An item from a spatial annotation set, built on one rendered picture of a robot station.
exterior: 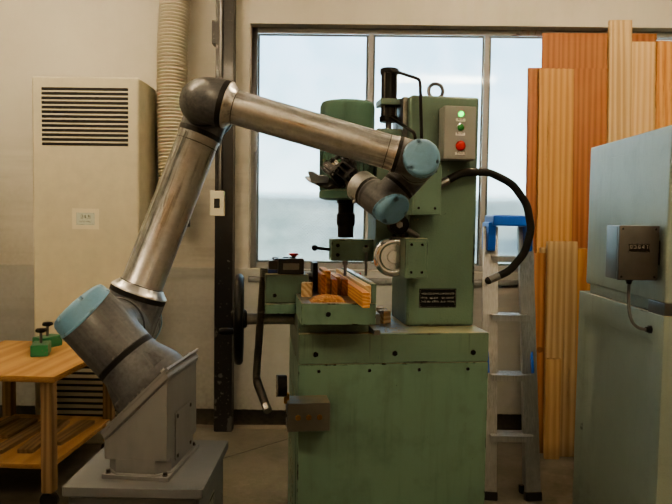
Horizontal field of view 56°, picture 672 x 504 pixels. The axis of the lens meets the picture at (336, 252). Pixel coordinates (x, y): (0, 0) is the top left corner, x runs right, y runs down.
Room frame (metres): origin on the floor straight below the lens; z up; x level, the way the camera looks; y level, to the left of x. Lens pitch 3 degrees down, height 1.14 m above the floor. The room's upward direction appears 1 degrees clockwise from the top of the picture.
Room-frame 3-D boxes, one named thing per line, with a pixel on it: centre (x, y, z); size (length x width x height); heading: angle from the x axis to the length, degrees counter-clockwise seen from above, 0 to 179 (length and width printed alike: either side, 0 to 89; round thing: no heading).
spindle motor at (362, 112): (2.07, -0.03, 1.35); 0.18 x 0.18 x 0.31
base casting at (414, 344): (2.08, -0.15, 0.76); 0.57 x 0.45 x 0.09; 98
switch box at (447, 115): (1.97, -0.37, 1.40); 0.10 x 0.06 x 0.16; 98
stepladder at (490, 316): (2.66, -0.73, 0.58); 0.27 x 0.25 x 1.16; 0
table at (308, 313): (2.05, 0.08, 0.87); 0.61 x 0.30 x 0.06; 8
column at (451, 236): (2.11, -0.32, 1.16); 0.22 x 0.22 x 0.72; 8
